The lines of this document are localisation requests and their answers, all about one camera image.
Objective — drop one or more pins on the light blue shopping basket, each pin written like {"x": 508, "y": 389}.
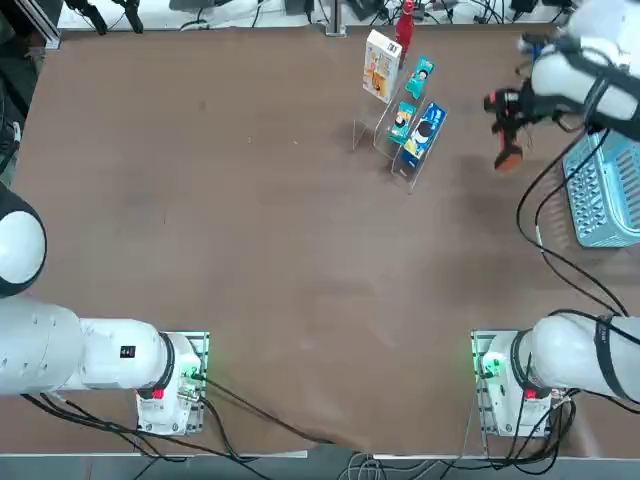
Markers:
{"x": 600, "y": 200}

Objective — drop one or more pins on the teal snack packet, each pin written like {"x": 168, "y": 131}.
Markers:
{"x": 402, "y": 122}
{"x": 420, "y": 77}

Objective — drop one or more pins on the clear acrylic tiered shelf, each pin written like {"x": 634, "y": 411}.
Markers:
{"x": 370, "y": 135}

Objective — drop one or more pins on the aluminium camera post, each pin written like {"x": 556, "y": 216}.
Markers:
{"x": 336, "y": 20}

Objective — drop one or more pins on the red Coca-Cola bottle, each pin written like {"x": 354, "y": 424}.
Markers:
{"x": 405, "y": 35}

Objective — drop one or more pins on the white yellow cookie box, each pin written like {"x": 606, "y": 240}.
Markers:
{"x": 381, "y": 65}

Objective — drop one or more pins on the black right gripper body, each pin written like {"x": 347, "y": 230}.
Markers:
{"x": 528, "y": 102}

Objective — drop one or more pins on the blue Oreo box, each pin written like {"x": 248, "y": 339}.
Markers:
{"x": 422, "y": 135}

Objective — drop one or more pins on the aluminium frame profile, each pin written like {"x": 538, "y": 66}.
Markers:
{"x": 42, "y": 27}

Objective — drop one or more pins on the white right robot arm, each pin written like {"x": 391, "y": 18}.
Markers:
{"x": 565, "y": 350}

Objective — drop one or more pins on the black tripod leg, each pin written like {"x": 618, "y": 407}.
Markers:
{"x": 132, "y": 15}
{"x": 92, "y": 17}

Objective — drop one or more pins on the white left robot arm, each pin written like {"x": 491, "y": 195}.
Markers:
{"x": 100, "y": 360}

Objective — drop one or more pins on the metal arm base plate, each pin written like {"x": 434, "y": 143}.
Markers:
{"x": 479, "y": 415}
{"x": 200, "y": 422}

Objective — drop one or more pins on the orange black barcode scanner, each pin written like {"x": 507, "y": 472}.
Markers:
{"x": 507, "y": 145}

